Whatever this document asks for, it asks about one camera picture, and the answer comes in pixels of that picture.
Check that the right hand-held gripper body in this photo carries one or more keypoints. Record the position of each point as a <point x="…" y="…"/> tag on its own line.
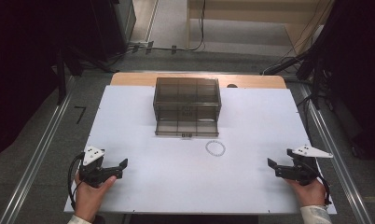
<point x="302" y="168"/>

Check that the wooden table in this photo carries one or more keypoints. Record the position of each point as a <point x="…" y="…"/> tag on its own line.
<point x="132" y="79"/>

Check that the metal floor rail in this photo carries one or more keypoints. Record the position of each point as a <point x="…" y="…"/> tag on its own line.
<point x="335" y="146"/>
<point x="39" y="155"/>

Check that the light wooden bench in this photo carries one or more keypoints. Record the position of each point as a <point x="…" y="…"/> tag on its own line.
<point x="251" y="12"/>

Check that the black power strip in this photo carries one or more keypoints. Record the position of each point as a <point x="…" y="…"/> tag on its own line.
<point x="282" y="66"/>

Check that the black curtain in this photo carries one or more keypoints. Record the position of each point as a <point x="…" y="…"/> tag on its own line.
<point x="17" y="77"/>
<point x="359" y="77"/>

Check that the dark grey equipment case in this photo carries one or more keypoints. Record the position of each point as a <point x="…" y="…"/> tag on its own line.
<point x="125" y="21"/>

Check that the white board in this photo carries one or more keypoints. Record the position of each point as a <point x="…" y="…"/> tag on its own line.
<point x="163" y="174"/>

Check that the translucent grey drawer cabinet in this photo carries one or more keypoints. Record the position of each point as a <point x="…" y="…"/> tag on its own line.
<point x="187" y="96"/>

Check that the black metal stand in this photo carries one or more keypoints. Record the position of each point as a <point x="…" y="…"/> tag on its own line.
<point x="62" y="74"/>
<point x="314" y="77"/>

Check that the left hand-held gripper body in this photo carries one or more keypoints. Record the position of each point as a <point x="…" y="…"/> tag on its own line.
<point x="90" y="169"/>

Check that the person's right hand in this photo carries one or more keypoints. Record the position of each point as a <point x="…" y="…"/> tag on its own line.
<point x="310" y="194"/>

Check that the person's left hand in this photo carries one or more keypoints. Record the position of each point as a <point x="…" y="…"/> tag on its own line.
<point x="89" y="196"/>

